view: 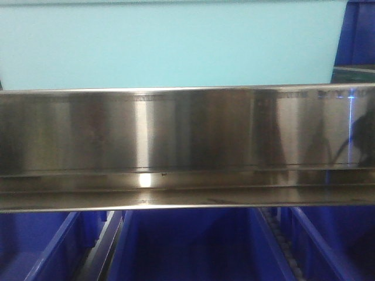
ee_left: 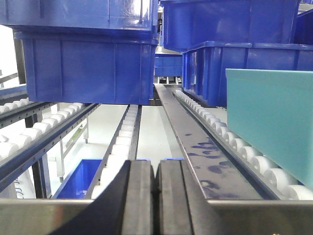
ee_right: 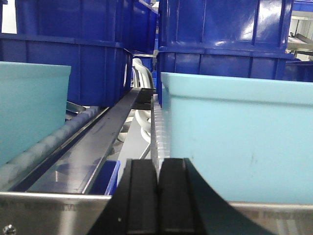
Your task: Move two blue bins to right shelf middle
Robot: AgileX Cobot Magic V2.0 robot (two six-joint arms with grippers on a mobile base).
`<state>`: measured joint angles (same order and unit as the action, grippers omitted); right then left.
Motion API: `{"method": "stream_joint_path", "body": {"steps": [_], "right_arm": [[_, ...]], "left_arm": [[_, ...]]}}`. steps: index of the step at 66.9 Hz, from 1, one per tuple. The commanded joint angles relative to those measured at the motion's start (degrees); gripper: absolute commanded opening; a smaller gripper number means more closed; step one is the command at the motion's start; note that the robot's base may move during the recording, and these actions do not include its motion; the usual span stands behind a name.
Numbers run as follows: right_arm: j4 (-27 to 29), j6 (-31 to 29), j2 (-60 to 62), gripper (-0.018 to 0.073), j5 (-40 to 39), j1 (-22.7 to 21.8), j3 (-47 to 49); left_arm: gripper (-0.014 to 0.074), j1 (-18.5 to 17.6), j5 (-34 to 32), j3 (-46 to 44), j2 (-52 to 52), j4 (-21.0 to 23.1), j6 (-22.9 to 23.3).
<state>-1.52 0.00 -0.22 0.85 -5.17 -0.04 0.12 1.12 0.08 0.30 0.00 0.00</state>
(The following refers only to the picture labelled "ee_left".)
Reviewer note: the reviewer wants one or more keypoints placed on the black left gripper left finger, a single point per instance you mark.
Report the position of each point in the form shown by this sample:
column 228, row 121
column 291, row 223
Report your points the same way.
column 137, row 195

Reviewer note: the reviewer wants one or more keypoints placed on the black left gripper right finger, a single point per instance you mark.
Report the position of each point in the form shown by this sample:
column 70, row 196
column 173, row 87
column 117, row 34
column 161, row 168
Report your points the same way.
column 176, row 195

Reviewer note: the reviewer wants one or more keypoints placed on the light teal plastic bin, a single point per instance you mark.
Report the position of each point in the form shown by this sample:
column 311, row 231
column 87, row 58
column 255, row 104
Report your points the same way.
column 273, row 111

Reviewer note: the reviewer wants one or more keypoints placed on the blue bin on lower shelf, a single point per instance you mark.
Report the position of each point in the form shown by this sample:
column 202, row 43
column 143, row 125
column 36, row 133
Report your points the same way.
column 76, row 184

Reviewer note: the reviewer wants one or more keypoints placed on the white roller track centre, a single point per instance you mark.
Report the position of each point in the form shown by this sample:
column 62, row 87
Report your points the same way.
column 122, row 147

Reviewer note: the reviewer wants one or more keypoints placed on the distant blue bin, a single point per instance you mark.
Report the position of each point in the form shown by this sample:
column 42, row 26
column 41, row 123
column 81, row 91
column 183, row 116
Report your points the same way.
column 168, row 65

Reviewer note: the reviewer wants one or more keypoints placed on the blue bin lower left stack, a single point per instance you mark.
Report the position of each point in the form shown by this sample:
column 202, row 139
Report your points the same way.
column 88, row 68

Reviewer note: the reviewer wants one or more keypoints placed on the white roller track far left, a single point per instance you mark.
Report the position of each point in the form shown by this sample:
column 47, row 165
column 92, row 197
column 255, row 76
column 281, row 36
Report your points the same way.
column 12, row 112

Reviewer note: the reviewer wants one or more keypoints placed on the blue bin upper right stack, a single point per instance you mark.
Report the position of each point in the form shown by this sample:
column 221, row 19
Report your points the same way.
column 187, row 23

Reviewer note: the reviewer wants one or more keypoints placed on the blue bin far right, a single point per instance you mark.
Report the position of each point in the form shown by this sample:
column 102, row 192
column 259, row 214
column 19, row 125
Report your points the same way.
column 304, row 28

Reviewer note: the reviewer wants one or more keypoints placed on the blue bin upper left stack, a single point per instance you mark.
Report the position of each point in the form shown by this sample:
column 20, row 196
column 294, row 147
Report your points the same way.
column 92, row 15

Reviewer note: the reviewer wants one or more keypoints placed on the grey metal divider rail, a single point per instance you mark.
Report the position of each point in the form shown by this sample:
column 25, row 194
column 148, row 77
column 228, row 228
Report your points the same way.
column 218, row 175

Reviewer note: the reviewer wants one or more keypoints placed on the stainless steel shelf front rail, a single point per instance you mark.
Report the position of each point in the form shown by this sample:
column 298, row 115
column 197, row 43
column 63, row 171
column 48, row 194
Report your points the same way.
column 238, row 217

